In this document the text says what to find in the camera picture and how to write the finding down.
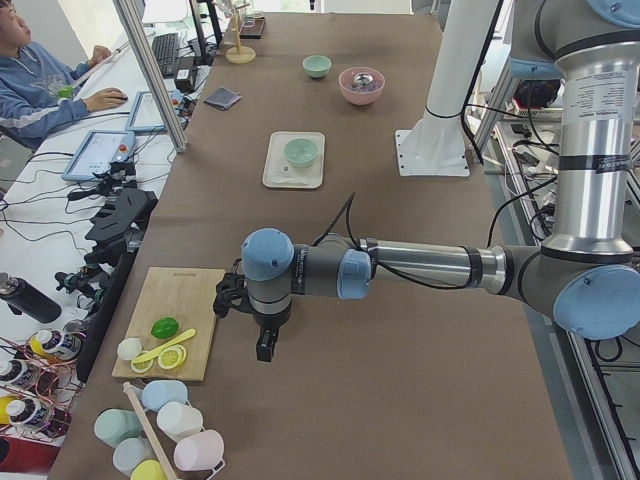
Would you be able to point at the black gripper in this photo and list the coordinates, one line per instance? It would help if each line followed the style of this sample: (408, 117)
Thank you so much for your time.
(269, 324)

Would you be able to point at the green bowl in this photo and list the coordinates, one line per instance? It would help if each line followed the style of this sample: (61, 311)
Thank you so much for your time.
(301, 152)
(316, 66)

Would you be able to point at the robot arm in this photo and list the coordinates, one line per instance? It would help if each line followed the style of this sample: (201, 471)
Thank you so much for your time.
(581, 276)

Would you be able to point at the yellow plastic knife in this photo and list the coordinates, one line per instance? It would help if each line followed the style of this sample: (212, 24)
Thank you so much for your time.
(152, 354)

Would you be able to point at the lemon slice upper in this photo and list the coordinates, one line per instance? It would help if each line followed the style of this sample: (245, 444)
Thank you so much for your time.
(172, 357)

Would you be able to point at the lemon slice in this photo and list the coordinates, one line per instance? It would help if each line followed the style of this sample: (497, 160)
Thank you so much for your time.
(172, 357)
(140, 367)

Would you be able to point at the green lime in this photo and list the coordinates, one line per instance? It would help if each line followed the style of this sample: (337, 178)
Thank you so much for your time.
(165, 328)

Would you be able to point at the white plastic cup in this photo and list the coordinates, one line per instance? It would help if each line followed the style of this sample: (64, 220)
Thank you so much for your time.
(179, 421)

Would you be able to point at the blue plastic cup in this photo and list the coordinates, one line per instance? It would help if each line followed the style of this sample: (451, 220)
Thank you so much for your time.
(158, 393)

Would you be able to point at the lemon slice lower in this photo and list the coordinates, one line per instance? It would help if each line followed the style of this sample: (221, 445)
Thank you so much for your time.
(140, 367)

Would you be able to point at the pink plastic cup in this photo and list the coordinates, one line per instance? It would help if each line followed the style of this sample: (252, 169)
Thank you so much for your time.
(200, 451)

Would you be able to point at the white garlic bulb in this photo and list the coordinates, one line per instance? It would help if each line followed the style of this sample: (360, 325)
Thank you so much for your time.
(129, 348)

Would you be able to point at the white ceramic spoon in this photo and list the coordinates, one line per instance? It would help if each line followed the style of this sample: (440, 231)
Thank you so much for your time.
(287, 182)

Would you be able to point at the cream rectangular tray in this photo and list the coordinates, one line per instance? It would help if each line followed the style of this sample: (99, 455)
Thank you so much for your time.
(277, 165)

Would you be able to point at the yellow plastic cup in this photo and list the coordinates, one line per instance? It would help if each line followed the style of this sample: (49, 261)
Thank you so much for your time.
(148, 470)

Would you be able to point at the green plastic cup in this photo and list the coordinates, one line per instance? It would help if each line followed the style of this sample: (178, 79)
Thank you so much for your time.
(112, 426)

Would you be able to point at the grey plastic cup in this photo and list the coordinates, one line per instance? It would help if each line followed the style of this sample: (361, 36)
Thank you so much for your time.
(130, 452)

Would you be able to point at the black gripper tool stand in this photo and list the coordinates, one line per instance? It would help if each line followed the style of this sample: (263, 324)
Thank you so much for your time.
(117, 229)

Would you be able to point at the green bowl on tray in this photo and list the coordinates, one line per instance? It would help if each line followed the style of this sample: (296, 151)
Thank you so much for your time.
(301, 152)

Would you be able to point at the grey folded cloth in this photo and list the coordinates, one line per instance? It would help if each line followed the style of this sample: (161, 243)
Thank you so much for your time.
(223, 98)

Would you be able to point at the black bottle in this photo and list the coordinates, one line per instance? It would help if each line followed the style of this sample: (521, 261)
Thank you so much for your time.
(24, 298)

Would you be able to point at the blue teach pendant near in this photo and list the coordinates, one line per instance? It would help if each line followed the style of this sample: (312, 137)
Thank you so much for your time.
(97, 152)

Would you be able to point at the blue teach pendant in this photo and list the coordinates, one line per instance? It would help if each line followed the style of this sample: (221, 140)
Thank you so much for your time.
(97, 152)
(144, 116)

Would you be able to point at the blue teach pendant far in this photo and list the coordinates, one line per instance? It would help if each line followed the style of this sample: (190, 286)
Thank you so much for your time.
(144, 116)

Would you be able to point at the pink bowl with ice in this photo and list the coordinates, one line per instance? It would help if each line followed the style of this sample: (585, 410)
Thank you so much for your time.
(361, 97)

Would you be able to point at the metal ice scoop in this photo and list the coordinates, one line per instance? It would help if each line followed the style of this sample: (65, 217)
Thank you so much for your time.
(361, 80)

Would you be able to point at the wooden cup stand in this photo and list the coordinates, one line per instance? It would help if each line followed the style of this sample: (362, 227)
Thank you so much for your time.
(236, 11)

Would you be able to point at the black keyboard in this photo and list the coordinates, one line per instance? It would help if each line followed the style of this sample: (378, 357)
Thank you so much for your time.
(165, 50)

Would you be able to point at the black tray at edge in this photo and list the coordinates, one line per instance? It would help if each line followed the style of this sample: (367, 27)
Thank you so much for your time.
(252, 28)

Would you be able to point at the seated person blue hoodie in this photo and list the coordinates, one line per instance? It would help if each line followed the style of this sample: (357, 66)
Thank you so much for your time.
(31, 78)

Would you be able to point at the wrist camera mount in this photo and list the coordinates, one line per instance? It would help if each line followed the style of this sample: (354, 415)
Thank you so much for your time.
(231, 293)

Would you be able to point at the aluminium frame post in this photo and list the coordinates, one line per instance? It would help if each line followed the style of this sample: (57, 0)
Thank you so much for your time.
(133, 28)

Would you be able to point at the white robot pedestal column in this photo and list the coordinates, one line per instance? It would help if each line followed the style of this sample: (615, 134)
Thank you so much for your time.
(468, 28)

